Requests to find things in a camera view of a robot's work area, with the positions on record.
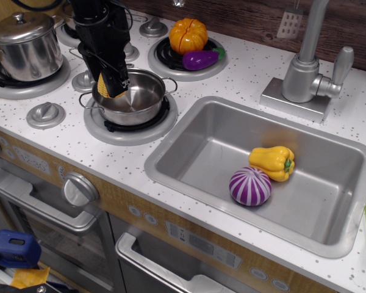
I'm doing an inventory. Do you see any right back stove burner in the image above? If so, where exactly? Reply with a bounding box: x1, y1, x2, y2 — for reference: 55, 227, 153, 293
148, 37, 227, 82

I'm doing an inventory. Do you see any large steel pot with lid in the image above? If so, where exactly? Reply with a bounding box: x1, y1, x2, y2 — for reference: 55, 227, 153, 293
0, 12, 63, 82

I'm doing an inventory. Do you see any yellow toy corn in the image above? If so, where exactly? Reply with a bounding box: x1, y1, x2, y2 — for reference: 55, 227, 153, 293
97, 73, 126, 98

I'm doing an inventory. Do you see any hanging grey spatula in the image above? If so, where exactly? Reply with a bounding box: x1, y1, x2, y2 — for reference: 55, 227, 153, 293
277, 1, 303, 40

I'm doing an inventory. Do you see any silver sink basin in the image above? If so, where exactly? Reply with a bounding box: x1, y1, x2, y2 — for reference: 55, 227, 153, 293
145, 96, 366, 258

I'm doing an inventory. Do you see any small steel pan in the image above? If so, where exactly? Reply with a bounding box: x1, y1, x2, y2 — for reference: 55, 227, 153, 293
82, 68, 178, 126

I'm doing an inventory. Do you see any front left stove knob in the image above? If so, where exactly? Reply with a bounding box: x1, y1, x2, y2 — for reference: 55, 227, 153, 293
26, 102, 66, 129

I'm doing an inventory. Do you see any front stove burner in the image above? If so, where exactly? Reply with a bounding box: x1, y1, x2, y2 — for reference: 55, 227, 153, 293
84, 95, 178, 147

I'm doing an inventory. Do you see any back stove knob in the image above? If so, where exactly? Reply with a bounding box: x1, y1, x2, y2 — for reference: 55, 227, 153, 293
139, 16, 168, 38

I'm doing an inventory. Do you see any orange toy pumpkin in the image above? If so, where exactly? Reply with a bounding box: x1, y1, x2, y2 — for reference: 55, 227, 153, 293
169, 18, 208, 55

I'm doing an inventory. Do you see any silver dishwasher door handle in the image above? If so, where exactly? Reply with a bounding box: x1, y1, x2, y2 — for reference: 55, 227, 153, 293
115, 233, 233, 292

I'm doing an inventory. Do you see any back left stove burner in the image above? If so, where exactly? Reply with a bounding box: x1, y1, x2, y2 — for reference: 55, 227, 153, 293
56, 12, 81, 48

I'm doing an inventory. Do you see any silver oven door handle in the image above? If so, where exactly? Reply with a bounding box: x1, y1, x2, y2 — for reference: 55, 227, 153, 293
0, 168, 97, 236

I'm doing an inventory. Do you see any yellow toy bell pepper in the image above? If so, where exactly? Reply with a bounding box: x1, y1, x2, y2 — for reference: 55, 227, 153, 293
248, 146, 295, 182

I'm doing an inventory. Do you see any silver toy faucet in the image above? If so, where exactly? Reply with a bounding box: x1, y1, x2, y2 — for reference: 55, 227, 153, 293
260, 0, 354, 123

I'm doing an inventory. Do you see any purple toy eggplant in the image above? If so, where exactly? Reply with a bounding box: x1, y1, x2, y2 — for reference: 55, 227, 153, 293
182, 47, 226, 71

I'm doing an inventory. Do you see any blue clamp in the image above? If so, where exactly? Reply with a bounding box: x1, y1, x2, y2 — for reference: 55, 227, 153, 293
0, 230, 41, 269

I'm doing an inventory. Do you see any purple striped toy onion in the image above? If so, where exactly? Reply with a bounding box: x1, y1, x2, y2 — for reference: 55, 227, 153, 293
229, 167, 272, 206

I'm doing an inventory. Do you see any stove knob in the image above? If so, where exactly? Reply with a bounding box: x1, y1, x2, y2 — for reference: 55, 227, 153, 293
124, 42, 140, 63
139, 16, 168, 38
26, 102, 66, 129

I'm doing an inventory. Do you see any round silver oven dial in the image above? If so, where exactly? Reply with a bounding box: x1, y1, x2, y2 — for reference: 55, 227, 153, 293
61, 172, 99, 207

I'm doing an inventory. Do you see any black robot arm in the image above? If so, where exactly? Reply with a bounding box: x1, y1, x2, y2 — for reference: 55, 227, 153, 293
70, 1, 133, 98

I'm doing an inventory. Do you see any stove burner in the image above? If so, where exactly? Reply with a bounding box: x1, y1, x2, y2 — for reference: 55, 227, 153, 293
56, 12, 81, 48
84, 95, 178, 147
0, 57, 71, 100
148, 37, 227, 82

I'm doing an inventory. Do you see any yellow cloth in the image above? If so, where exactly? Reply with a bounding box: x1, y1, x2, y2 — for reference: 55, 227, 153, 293
10, 267, 50, 289

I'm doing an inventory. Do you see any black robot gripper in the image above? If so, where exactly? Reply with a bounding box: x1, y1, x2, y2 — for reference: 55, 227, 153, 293
74, 7, 131, 96

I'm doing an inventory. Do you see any middle stove knob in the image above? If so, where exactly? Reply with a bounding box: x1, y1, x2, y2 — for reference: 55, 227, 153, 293
124, 42, 140, 63

